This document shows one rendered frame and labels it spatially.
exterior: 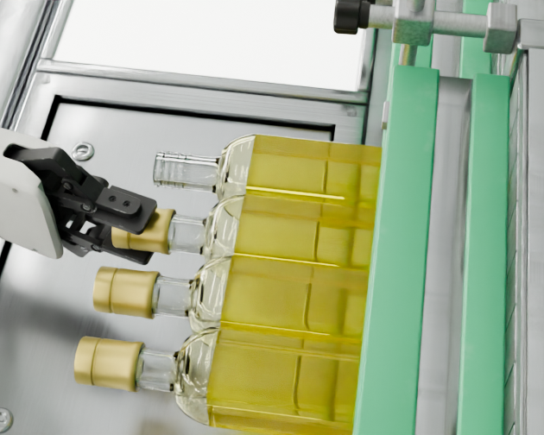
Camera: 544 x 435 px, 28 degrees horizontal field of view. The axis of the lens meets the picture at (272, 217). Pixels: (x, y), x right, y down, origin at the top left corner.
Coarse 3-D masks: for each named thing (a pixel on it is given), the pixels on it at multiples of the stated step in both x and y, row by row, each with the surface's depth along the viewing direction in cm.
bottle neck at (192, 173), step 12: (156, 156) 85; (168, 156) 86; (180, 156) 85; (192, 156) 86; (204, 156) 86; (156, 168) 85; (168, 168) 85; (180, 168) 85; (192, 168) 85; (204, 168) 85; (156, 180) 85; (168, 180) 85; (180, 180) 85; (192, 180) 85; (204, 180) 85
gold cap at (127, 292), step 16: (112, 272) 79; (128, 272) 79; (144, 272) 79; (96, 288) 78; (112, 288) 78; (128, 288) 78; (144, 288) 78; (96, 304) 79; (112, 304) 78; (128, 304) 78; (144, 304) 78
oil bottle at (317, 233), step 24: (216, 216) 81; (240, 216) 81; (264, 216) 81; (288, 216) 81; (312, 216) 81; (336, 216) 81; (360, 216) 81; (216, 240) 80; (240, 240) 80; (264, 240) 80; (288, 240) 79; (312, 240) 79; (336, 240) 79; (360, 240) 79; (336, 264) 79; (360, 264) 78
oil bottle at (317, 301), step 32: (224, 256) 78; (192, 288) 78; (224, 288) 77; (256, 288) 77; (288, 288) 77; (320, 288) 77; (352, 288) 77; (192, 320) 77; (224, 320) 76; (256, 320) 75; (288, 320) 75; (320, 320) 75; (352, 320) 75
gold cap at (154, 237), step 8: (152, 216) 82; (160, 216) 82; (168, 216) 82; (152, 224) 82; (160, 224) 82; (168, 224) 82; (112, 232) 82; (120, 232) 82; (128, 232) 82; (144, 232) 82; (152, 232) 82; (160, 232) 82; (112, 240) 82; (120, 240) 82; (128, 240) 82; (136, 240) 82; (144, 240) 82; (152, 240) 82; (160, 240) 82; (128, 248) 83; (136, 248) 83; (144, 248) 83; (152, 248) 82; (160, 248) 82
